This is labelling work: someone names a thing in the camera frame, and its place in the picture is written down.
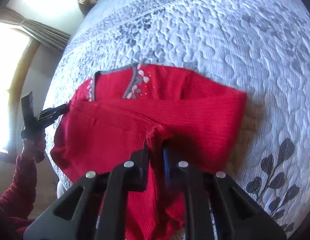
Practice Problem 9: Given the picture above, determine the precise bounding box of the person's left forearm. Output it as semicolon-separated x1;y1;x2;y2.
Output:
0;154;38;235

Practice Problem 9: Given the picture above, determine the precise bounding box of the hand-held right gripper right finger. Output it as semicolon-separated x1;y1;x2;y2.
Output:
161;140;287;240

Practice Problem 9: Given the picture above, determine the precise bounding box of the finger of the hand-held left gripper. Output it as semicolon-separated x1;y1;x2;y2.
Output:
42;104;71;118
35;111;64;127

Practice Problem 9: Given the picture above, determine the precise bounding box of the grey leaf-patterned quilt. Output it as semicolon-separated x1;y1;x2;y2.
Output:
42;0;310;233

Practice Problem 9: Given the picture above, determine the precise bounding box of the beige curtain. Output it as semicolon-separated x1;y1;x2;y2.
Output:
6;7;71;52

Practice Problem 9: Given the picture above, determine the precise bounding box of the red knitted sweater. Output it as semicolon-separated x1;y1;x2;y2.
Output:
50;64;248;240

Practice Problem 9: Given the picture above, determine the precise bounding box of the window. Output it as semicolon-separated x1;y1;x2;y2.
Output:
0;21;31;154

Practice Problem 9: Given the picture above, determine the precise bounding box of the person's left hand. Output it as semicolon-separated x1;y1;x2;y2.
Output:
22;134;47;163

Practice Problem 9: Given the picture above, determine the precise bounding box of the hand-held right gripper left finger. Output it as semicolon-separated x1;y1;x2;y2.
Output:
23;145;151;240

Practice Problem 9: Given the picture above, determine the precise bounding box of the gold shiny cloth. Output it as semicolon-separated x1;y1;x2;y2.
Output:
78;0;96;16

